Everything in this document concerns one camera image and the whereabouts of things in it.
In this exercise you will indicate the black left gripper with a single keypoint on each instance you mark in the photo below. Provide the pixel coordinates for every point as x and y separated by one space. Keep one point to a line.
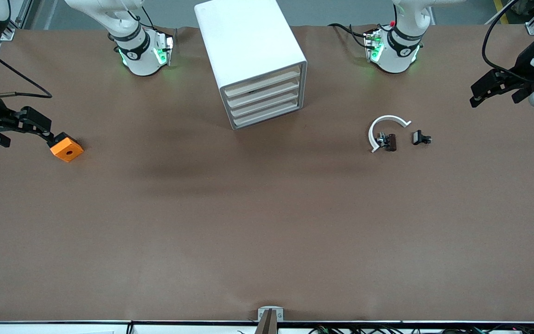
522 69

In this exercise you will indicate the white plastic drawer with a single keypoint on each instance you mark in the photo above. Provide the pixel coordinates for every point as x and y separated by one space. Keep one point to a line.
276 89
267 114
262 81
267 103

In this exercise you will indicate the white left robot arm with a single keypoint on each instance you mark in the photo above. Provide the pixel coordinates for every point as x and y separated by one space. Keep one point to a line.
401 51

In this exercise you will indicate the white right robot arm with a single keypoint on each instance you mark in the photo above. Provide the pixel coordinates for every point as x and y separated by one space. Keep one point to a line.
132 46

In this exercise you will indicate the white drawer cabinet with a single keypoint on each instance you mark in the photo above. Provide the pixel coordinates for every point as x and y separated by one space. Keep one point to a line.
248 41

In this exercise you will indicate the small black clip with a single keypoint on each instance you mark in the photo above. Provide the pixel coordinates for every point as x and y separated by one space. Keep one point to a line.
419 137

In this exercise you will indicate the white curved plastic part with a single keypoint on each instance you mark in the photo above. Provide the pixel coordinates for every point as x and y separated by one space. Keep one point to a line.
390 118

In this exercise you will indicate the brown table cover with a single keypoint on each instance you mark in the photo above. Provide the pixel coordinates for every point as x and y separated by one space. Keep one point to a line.
267 232

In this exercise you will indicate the dark brown switch component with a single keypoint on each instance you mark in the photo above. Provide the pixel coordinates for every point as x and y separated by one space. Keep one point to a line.
390 142

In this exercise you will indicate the white table edge rail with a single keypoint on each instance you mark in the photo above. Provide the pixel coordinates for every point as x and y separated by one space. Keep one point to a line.
63 328

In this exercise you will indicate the grey metal bracket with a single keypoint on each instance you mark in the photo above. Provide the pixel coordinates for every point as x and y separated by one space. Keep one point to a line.
262 311

